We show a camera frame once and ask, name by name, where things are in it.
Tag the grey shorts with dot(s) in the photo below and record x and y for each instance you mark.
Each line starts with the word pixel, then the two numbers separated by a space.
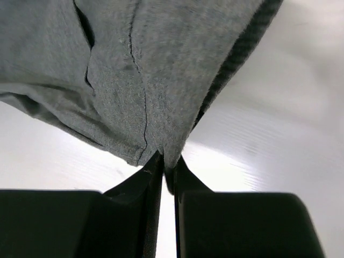
pixel 130 77

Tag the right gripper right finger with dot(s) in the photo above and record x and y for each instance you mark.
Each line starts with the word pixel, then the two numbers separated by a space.
pixel 240 224

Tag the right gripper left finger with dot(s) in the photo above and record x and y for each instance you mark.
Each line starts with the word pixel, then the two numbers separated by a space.
pixel 121 222

